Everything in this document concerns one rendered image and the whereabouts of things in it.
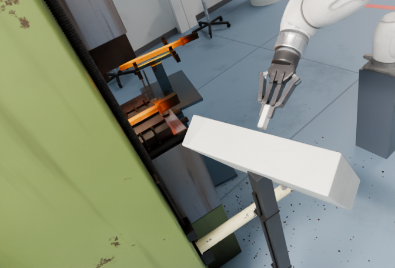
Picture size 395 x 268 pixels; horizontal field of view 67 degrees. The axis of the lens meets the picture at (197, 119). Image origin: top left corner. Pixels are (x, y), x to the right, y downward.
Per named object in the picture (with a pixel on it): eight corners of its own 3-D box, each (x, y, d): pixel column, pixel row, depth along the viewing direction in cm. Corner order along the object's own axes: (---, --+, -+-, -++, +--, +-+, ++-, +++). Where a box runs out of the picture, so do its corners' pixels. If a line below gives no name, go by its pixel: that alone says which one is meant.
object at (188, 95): (182, 71, 195) (181, 69, 194) (203, 100, 164) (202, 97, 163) (140, 91, 193) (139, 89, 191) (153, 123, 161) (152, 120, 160)
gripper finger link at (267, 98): (277, 69, 87) (273, 68, 88) (264, 104, 85) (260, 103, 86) (281, 74, 90) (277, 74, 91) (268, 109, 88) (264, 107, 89)
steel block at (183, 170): (187, 158, 167) (158, 95, 140) (222, 204, 137) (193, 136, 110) (96, 213, 156) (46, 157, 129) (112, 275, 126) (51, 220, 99)
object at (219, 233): (288, 183, 120) (287, 175, 117) (298, 191, 116) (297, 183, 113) (197, 245, 112) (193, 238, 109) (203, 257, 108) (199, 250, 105)
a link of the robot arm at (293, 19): (269, 34, 93) (294, 20, 81) (285, -8, 95) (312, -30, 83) (297, 49, 96) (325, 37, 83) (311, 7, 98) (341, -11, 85)
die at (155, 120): (157, 115, 127) (150, 100, 122) (176, 139, 112) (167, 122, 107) (66, 166, 119) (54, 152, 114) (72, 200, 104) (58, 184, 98)
